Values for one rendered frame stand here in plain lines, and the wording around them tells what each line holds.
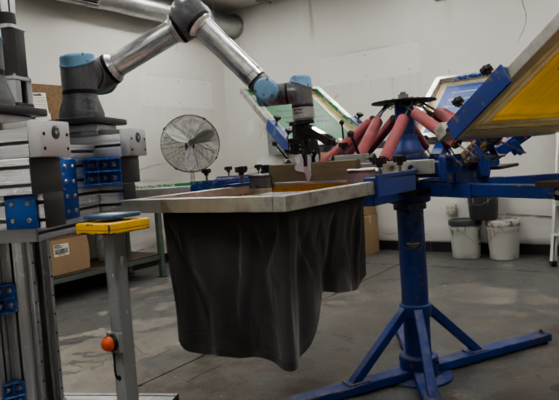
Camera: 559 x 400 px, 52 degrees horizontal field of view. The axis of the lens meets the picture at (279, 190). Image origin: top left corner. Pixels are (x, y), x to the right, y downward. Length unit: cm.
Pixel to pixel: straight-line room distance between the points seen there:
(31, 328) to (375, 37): 529
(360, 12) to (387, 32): 40
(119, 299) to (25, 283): 45
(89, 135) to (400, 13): 487
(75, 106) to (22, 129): 52
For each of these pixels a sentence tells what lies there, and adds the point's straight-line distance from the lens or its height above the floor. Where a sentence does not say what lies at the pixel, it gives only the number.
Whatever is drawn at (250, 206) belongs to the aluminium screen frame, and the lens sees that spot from 142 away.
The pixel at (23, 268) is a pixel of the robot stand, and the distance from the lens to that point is 188.
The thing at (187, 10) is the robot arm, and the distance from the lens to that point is 198.
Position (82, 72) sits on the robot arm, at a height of 141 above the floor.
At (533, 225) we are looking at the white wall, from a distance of 601.
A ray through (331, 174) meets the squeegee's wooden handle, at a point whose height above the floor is 101.
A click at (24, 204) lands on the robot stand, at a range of 160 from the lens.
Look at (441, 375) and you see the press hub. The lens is 295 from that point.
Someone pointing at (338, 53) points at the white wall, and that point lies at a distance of 674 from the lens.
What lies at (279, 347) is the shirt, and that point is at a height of 58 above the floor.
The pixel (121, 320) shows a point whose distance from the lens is 153.
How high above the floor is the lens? 107
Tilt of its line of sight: 3 degrees down
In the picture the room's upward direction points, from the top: 4 degrees counter-clockwise
